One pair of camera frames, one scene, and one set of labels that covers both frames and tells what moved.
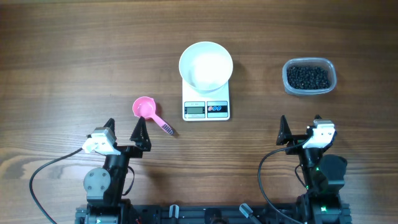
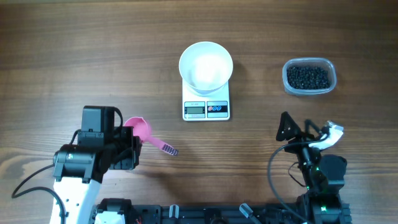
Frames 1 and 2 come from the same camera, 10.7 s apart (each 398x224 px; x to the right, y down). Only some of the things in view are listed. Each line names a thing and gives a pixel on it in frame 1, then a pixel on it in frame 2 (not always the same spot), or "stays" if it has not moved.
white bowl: x=206 y=66 stays
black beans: x=308 y=77 stays
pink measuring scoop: x=145 y=106 -> x=142 y=129
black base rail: x=215 y=213 stays
